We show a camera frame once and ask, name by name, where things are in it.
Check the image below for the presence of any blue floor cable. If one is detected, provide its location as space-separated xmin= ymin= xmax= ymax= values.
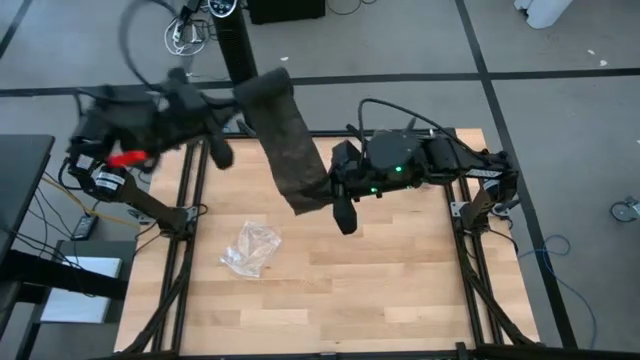
xmin=517 ymin=233 xmax=599 ymax=351

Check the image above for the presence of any black box on floor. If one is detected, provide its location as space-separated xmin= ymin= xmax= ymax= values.
xmin=247 ymin=0 xmax=327 ymax=25

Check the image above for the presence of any white cable bundle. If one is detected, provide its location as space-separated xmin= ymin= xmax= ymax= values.
xmin=163 ymin=4 xmax=211 ymax=57

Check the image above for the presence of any white object on floor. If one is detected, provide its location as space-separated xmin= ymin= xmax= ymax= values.
xmin=514 ymin=0 xmax=574 ymax=30

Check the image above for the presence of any black desk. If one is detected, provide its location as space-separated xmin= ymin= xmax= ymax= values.
xmin=0 ymin=133 xmax=129 ymax=360

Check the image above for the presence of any black aluminium table frame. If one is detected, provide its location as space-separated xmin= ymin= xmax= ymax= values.
xmin=114 ymin=128 xmax=541 ymax=360

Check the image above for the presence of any grey caster wheel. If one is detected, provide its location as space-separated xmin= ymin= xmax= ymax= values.
xmin=609 ymin=196 xmax=640 ymax=224

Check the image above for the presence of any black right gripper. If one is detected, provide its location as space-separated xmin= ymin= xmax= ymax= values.
xmin=328 ymin=172 xmax=416 ymax=236

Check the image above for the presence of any black power adapter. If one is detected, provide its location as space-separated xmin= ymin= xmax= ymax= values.
xmin=71 ymin=214 xmax=100 ymax=241

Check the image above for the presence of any red strap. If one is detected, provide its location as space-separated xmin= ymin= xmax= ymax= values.
xmin=106 ymin=149 xmax=151 ymax=169

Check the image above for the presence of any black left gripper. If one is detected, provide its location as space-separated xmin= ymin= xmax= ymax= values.
xmin=164 ymin=96 xmax=241 ymax=170

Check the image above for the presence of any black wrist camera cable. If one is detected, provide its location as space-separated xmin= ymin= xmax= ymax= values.
xmin=118 ymin=0 xmax=174 ymax=94
xmin=357 ymin=98 xmax=451 ymax=151

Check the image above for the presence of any dark fabric mat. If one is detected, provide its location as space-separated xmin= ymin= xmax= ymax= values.
xmin=233 ymin=67 xmax=337 ymax=217

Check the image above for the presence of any black tower fan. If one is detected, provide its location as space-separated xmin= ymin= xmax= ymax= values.
xmin=207 ymin=0 xmax=261 ymax=87

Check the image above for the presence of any grey and white cabinet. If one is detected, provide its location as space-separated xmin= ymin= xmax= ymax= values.
xmin=38 ymin=238 xmax=137 ymax=325

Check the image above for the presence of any clear plastic bag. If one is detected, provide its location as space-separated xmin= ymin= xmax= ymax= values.
xmin=218 ymin=220 xmax=283 ymax=279

